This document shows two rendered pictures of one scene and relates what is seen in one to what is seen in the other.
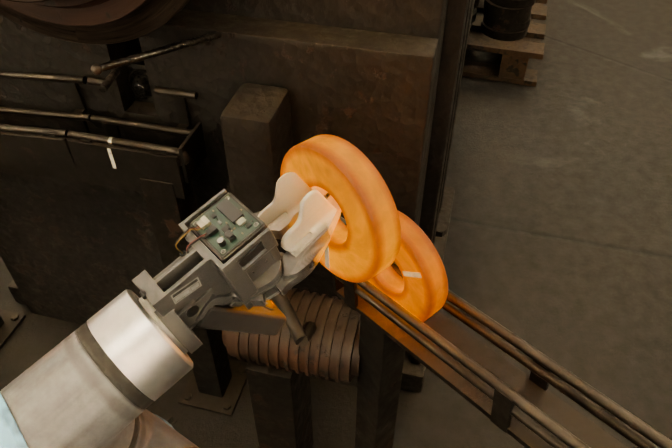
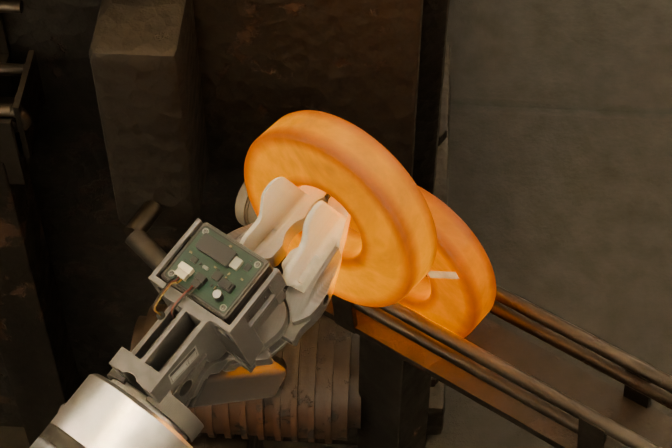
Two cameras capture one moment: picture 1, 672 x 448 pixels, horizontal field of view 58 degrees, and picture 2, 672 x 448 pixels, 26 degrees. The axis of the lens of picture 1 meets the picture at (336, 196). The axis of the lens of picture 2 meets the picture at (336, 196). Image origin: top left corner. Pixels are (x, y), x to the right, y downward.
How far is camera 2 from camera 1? 45 cm
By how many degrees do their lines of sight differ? 11
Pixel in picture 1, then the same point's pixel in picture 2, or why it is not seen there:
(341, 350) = (332, 393)
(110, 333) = (101, 435)
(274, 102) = (173, 15)
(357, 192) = (377, 197)
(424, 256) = (459, 247)
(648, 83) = not seen: outside the picture
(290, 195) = (278, 207)
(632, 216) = not seen: outside the picture
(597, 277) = not seen: outside the picture
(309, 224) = (314, 245)
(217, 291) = (211, 356)
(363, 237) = (388, 251)
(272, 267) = (275, 312)
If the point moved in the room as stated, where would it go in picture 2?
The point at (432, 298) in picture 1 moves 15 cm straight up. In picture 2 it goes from (476, 304) to (492, 181)
